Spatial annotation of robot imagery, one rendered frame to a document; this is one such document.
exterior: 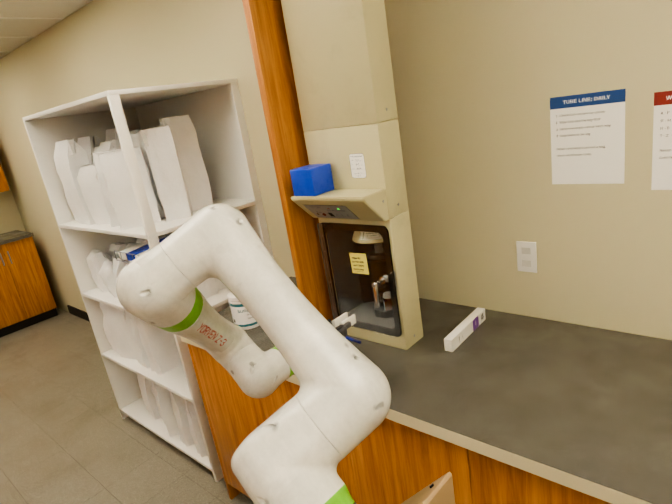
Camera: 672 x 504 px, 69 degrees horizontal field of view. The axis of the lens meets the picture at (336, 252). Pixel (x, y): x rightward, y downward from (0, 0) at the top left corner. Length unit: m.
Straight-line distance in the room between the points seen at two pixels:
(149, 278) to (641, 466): 1.10
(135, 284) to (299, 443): 0.41
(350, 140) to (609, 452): 1.09
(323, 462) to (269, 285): 0.31
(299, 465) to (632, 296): 1.30
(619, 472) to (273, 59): 1.50
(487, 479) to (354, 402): 0.72
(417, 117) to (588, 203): 0.68
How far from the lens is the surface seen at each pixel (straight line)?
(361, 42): 1.55
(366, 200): 1.48
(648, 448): 1.39
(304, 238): 1.81
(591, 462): 1.33
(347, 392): 0.82
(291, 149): 1.77
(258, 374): 1.29
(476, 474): 1.48
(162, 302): 0.97
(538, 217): 1.83
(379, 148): 1.54
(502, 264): 1.94
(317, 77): 1.67
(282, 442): 0.83
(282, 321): 0.87
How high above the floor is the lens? 1.79
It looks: 17 degrees down
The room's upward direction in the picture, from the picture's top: 9 degrees counter-clockwise
